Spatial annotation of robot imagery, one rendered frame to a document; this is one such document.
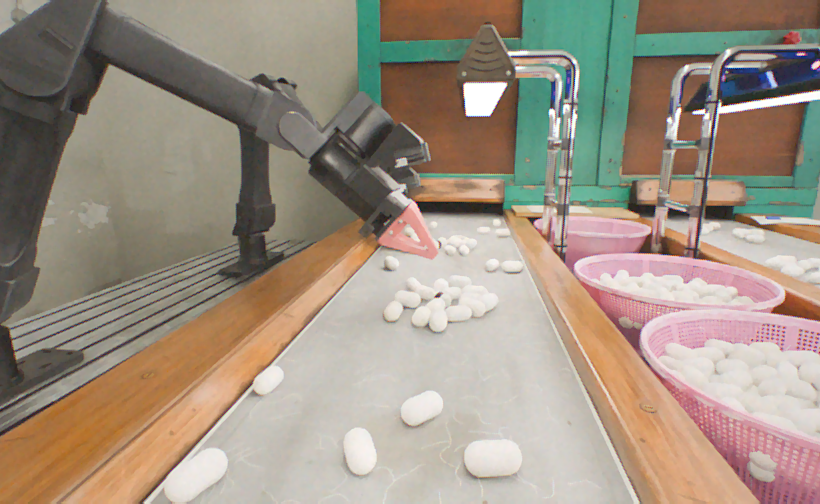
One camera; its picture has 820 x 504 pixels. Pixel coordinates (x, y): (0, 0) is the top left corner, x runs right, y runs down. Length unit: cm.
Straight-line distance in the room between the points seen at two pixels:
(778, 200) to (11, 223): 171
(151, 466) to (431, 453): 19
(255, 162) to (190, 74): 51
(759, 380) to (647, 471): 24
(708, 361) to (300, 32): 222
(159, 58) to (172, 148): 219
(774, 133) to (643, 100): 38
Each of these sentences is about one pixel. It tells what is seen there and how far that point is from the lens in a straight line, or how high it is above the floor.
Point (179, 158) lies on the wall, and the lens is 275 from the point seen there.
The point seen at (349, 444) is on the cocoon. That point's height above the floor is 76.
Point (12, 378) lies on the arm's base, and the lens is 71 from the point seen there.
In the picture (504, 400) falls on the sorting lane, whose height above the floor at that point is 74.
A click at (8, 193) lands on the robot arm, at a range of 63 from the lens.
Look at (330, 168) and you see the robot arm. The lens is 58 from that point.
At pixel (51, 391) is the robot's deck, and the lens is 70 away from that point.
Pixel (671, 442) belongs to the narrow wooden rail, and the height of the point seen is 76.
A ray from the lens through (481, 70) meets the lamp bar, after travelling 63.
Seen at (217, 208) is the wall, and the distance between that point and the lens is 265.
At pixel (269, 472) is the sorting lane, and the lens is 34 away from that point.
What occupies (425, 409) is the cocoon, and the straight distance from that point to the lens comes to 36.
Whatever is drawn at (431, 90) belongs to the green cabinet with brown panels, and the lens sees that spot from 143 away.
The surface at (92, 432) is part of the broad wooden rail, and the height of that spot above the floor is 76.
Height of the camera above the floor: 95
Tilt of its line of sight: 13 degrees down
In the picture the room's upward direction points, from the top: straight up
